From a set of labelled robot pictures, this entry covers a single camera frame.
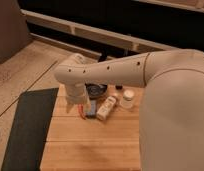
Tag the small black eraser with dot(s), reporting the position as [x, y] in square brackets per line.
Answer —
[119, 87]

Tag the dark floor mat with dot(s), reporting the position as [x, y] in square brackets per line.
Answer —
[29, 130]

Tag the white plastic bottle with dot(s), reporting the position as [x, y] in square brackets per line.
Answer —
[106, 107]

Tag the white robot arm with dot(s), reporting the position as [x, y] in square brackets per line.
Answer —
[171, 116]

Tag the white wooden shelf frame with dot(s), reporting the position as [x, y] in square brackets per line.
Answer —
[95, 34]

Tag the dark ceramic bowl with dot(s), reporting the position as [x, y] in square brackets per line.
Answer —
[96, 90]

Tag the brown cabinet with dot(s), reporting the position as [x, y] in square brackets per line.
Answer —
[14, 33]

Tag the red marker pen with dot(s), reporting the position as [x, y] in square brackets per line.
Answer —
[81, 112]

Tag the black furniture leg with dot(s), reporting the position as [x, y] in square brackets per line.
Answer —
[103, 56]

